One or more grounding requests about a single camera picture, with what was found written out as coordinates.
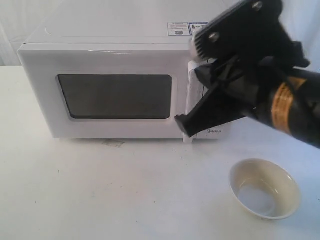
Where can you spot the blue white warning label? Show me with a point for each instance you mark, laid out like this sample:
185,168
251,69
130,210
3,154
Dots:
184,28

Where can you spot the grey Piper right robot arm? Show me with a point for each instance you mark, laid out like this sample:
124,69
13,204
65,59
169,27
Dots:
287,100

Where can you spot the cream ceramic bowl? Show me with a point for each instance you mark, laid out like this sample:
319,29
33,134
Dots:
264,189

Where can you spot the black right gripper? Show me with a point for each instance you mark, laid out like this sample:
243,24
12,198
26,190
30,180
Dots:
239,92

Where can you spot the white Midea microwave body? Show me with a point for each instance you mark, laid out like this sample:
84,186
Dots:
124,22

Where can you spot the white microwave door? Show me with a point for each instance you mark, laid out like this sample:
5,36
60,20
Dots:
111,90

